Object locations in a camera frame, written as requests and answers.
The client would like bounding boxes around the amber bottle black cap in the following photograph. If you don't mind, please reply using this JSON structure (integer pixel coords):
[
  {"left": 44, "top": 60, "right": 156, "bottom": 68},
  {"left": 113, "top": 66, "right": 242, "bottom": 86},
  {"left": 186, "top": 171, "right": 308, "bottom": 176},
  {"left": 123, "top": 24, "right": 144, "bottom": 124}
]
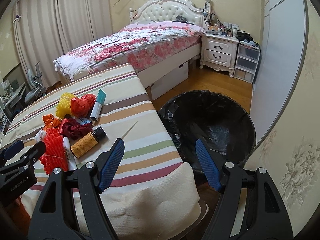
[{"left": 70, "top": 127, "right": 106, "bottom": 158}]

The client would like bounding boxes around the white crumpled tissue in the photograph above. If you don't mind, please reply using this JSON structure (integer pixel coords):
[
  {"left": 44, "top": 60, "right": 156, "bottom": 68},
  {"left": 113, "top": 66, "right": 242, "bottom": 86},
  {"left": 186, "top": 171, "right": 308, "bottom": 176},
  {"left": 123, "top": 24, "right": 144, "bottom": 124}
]
[{"left": 35, "top": 129, "right": 47, "bottom": 142}]

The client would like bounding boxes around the grey desk chair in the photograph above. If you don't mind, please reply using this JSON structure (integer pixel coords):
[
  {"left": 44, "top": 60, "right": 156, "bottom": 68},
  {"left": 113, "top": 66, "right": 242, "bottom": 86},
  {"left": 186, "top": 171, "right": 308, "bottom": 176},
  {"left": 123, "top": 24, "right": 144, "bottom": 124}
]
[{"left": 24, "top": 61, "right": 46, "bottom": 104}]

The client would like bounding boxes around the orange plastic bag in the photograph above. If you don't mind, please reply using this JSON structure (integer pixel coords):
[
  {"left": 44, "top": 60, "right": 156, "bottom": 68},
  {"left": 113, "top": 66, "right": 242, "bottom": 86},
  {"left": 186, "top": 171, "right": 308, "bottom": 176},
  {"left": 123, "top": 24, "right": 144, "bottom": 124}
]
[{"left": 42, "top": 114, "right": 61, "bottom": 131}]

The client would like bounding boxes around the white cardboard box under bed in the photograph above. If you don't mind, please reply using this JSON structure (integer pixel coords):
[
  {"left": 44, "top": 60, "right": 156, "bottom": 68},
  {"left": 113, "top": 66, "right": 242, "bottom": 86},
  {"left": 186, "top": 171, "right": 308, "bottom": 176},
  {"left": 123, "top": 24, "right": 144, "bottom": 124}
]
[{"left": 150, "top": 62, "right": 189, "bottom": 100}]

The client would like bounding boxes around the striped bed cover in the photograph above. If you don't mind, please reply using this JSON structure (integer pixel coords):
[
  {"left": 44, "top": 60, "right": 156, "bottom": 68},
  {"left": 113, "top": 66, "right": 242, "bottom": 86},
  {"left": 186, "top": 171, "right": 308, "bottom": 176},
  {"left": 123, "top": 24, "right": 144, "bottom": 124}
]
[{"left": 1, "top": 64, "right": 207, "bottom": 239}]

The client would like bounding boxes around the grey study desk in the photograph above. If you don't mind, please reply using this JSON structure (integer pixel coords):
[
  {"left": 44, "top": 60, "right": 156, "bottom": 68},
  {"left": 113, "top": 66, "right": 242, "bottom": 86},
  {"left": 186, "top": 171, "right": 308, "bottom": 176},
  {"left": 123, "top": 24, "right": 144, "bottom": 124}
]
[{"left": 1, "top": 82, "right": 26, "bottom": 121}]

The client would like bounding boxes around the yellow foam fruit net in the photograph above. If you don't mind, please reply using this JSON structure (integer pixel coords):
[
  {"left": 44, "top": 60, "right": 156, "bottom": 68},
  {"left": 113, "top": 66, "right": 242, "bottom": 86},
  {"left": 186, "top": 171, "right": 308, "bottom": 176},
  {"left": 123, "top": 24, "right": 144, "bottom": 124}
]
[{"left": 55, "top": 92, "right": 75, "bottom": 119}]

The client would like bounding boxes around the white barcode label wrapper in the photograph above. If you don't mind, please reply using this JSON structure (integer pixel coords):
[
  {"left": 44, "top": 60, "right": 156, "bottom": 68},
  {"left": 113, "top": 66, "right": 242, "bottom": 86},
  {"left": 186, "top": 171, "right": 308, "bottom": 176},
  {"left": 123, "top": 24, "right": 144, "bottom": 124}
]
[{"left": 74, "top": 118, "right": 93, "bottom": 126}]

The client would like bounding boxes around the pink floral quilt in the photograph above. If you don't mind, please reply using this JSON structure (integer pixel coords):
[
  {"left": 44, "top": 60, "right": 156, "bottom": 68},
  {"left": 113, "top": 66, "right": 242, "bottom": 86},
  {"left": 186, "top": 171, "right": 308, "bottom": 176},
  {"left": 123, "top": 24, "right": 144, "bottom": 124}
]
[{"left": 53, "top": 21, "right": 205, "bottom": 81}]

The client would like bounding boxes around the plastic drawer unit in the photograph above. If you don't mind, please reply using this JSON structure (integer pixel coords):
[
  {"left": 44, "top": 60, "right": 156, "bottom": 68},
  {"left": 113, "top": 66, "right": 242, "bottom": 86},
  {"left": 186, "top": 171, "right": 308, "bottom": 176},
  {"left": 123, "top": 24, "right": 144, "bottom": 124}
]
[{"left": 234, "top": 41, "right": 261, "bottom": 84}]

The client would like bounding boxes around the teal and white box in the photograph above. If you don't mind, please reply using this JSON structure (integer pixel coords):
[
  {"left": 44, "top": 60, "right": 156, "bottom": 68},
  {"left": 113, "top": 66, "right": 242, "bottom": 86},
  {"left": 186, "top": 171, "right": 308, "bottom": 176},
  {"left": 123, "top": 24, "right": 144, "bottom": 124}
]
[{"left": 90, "top": 89, "right": 106, "bottom": 121}]

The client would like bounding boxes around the white nightstand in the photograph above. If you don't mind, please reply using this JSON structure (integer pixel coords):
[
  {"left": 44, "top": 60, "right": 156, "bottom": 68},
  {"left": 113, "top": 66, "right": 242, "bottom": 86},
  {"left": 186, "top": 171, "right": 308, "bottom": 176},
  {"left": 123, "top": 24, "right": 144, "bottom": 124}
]
[{"left": 200, "top": 33, "right": 239, "bottom": 77}]

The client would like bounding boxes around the dark red ribbon bundle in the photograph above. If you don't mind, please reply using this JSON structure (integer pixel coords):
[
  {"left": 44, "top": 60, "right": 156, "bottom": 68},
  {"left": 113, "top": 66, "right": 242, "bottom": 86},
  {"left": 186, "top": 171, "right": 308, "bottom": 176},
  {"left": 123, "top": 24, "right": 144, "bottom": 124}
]
[{"left": 59, "top": 118, "right": 93, "bottom": 140}]

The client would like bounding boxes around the beige curtain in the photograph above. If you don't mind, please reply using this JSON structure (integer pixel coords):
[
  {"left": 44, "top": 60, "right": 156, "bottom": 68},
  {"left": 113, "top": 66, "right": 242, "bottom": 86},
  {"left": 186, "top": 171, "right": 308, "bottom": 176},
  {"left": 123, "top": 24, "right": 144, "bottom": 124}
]
[{"left": 12, "top": 0, "right": 112, "bottom": 87}]

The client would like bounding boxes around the red plastic bag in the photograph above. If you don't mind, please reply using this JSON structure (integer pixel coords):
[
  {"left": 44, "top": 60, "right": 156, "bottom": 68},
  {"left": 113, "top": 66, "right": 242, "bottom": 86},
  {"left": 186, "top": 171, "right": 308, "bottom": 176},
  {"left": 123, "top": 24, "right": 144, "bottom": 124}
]
[{"left": 71, "top": 94, "right": 97, "bottom": 118}]

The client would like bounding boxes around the red foam fruit net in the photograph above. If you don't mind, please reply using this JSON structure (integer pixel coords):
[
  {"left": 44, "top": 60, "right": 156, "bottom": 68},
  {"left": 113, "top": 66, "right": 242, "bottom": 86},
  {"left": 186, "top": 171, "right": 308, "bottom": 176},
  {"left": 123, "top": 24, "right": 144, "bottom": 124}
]
[{"left": 39, "top": 128, "right": 68, "bottom": 175}]

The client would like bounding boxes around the black lined trash bin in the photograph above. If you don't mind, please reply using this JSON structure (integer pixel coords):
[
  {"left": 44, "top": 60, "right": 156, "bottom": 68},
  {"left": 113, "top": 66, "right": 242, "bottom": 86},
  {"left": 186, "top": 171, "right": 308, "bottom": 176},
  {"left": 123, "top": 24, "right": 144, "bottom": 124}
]
[{"left": 158, "top": 90, "right": 256, "bottom": 173}]

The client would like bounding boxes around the white tube green print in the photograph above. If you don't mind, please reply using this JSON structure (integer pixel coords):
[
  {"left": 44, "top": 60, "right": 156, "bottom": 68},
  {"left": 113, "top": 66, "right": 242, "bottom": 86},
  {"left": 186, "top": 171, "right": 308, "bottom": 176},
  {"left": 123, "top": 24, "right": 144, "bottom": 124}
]
[{"left": 63, "top": 137, "right": 77, "bottom": 170}]

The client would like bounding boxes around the white wardrobe sliding door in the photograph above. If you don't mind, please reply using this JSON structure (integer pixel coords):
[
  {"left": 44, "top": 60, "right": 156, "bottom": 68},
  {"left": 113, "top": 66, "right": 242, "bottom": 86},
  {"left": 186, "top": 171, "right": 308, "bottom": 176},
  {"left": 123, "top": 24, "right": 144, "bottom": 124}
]
[{"left": 250, "top": 0, "right": 308, "bottom": 143}]

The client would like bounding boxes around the white tufted headboard bed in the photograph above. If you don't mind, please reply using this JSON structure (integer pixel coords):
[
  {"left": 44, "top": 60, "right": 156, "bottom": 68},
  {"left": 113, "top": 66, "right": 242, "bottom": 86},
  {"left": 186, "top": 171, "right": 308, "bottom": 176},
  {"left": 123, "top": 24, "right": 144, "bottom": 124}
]
[{"left": 59, "top": 0, "right": 204, "bottom": 90}]

